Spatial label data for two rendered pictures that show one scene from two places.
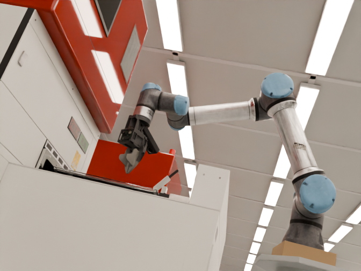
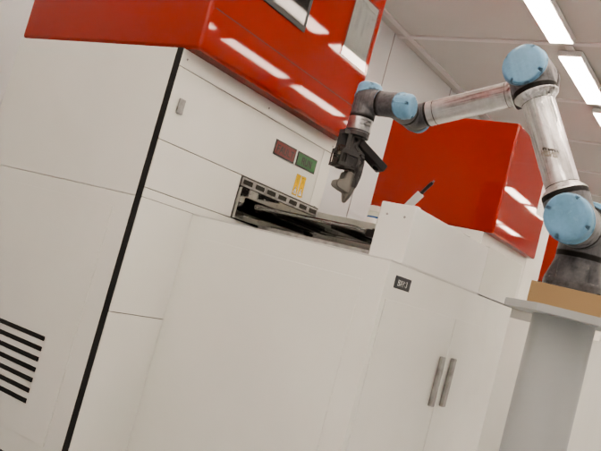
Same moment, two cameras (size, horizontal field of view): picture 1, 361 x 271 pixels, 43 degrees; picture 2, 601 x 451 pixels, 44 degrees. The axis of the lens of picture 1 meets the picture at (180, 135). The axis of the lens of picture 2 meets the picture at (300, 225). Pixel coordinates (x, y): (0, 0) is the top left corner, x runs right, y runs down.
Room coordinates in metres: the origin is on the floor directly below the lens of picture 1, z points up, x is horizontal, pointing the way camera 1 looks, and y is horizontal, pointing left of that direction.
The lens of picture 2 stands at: (-0.48, -0.63, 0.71)
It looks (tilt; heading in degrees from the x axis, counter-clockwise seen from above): 4 degrees up; 23
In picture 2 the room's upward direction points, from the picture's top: 15 degrees clockwise
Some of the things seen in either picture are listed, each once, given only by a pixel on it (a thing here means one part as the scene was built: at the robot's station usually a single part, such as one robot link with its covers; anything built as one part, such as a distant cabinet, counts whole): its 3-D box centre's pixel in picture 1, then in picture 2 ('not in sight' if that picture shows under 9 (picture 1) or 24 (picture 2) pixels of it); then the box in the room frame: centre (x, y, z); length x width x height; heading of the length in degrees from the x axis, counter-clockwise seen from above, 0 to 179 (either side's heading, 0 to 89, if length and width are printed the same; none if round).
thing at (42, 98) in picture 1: (53, 132); (252, 164); (1.51, 0.43, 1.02); 0.81 x 0.03 x 0.40; 169
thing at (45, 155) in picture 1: (59, 183); (277, 217); (1.68, 0.38, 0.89); 0.44 x 0.02 x 0.10; 169
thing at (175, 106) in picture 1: (174, 105); (398, 106); (1.59, 0.05, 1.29); 0.11 x 0.11 x 0.08; 79
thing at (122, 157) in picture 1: (124, 159); (340, 186); (1.60, 0.17, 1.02); 0.06 x 0.03 x 0.09; 137
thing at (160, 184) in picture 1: (160, 190); (410, 210); (1.88, 0.02, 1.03); 0.06 x 0.04 x 0.13; 79
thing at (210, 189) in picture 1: (210, 215); (435, 251); (1.53, -0.17, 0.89); 0.55 x 0.09 x 0.14; 169
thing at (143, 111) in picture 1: (143, 115); (359, 126); (1.59, 0.16, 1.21); 0.08 x 0.08 x 0.05
